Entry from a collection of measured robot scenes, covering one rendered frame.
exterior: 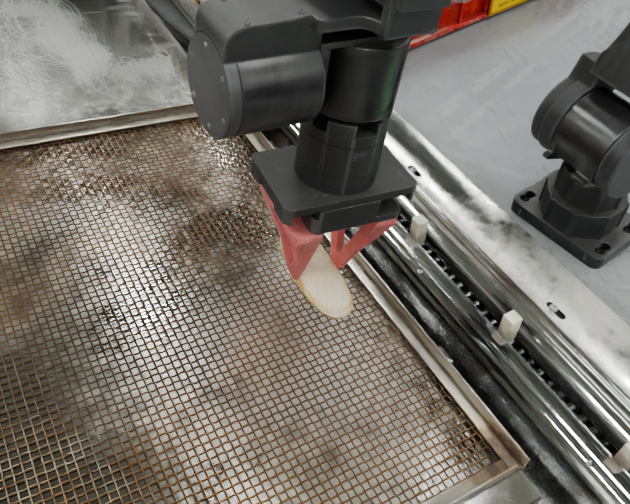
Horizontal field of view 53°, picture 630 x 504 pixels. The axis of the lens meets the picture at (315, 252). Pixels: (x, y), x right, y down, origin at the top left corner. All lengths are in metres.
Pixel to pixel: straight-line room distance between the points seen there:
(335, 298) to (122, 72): 0.45
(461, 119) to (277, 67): 0.56
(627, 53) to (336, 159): 0.32
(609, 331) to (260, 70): 0.41
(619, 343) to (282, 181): 0.34
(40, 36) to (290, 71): 0.60
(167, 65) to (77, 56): 0.11
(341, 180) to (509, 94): 0.55
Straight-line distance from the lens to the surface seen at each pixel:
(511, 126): 0.88
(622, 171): 0.63
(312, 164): 0.41
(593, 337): 0.62
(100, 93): 0.79
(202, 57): 0.36
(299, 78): 0.35
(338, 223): 0.43
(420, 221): 0.65
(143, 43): 0.89
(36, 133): 0.71
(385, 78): 0.38
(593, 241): 0.73
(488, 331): 0.60
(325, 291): 0.49
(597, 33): 1.12
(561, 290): 0.64
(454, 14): 1.05
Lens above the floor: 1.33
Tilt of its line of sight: 49 degrees down
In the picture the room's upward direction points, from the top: straight up
